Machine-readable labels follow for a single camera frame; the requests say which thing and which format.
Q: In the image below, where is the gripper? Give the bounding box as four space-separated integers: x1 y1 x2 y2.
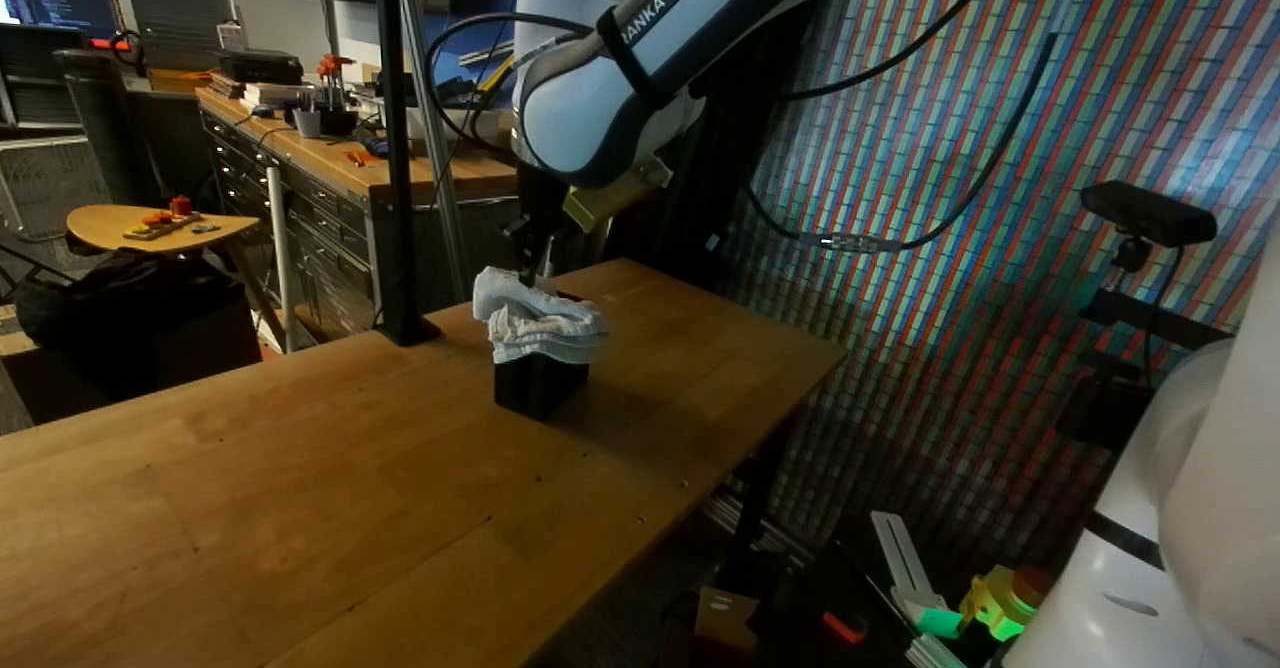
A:
501 162 573 289

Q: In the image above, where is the white towel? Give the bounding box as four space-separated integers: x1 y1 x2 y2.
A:
472 266 612 366

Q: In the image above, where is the black box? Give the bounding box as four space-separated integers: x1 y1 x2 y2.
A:
493 292 591 422

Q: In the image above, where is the small cardboard box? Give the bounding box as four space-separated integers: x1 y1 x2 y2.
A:
692 587 762 655

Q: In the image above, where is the silver metal pole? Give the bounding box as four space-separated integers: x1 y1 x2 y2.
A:
395 0 472 301

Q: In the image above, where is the black stand pole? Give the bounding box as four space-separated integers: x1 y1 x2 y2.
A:
371 0 442 348

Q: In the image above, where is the wooden workbench with drawers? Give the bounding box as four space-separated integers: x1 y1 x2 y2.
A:
194 86 522 345

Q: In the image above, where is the white pole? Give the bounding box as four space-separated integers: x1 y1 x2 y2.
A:
264 165 299 355

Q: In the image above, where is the rack of orange screwdrivers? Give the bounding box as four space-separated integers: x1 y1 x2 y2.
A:
314 53 360 136

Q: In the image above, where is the stack of books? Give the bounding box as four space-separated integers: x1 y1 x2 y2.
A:
208 72 319 111

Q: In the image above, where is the black case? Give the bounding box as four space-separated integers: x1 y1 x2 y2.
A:
217 47 305 87

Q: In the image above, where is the tray of red toys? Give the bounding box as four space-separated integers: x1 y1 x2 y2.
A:
122 194 223 242

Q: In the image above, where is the colourful striped backdrop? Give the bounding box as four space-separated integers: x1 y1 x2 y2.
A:
700 0 1280 589

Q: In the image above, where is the black bag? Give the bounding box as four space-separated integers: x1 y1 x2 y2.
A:
14 247 264 401

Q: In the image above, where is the round wooden table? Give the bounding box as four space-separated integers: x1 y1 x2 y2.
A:
65 203 262 259

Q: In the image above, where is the black office chair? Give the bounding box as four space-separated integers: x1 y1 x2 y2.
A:
54 48 217 211

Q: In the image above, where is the orange tool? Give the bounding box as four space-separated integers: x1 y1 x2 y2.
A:
821 610 870 647

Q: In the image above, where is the monitor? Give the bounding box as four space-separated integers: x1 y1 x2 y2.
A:
0 0 127 41

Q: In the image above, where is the yellow emergency stop button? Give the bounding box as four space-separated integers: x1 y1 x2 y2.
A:
958 565 1053 641

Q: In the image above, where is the white metal bracket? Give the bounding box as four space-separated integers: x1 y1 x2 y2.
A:
869 510 948 621

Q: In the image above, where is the camera on mount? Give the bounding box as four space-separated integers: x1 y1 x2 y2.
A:
1054 179 1233 451

